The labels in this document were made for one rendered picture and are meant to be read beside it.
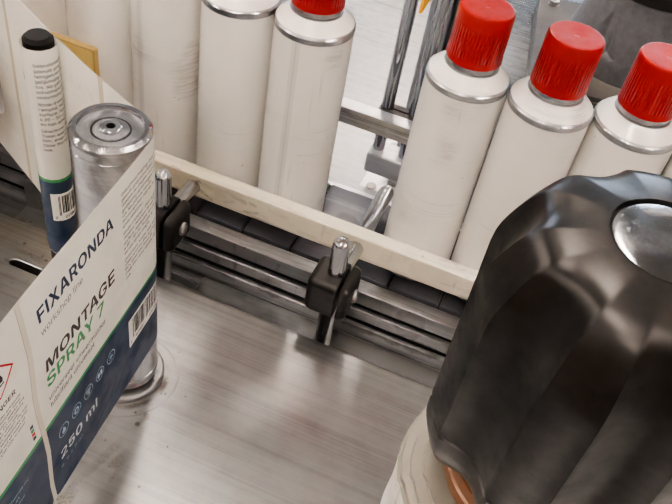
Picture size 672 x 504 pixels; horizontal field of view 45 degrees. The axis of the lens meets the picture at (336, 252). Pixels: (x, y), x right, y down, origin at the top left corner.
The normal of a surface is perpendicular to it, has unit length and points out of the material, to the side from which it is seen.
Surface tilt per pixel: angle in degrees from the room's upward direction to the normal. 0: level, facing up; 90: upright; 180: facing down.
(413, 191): 90
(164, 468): 0
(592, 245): 10
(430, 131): 90
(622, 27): 73
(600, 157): 90
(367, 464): 0
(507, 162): 90
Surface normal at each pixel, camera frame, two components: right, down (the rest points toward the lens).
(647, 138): 0.08, -0.05
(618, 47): -0.50, 0.30
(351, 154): 0.14, -0.70
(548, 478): -0.49, 0.56
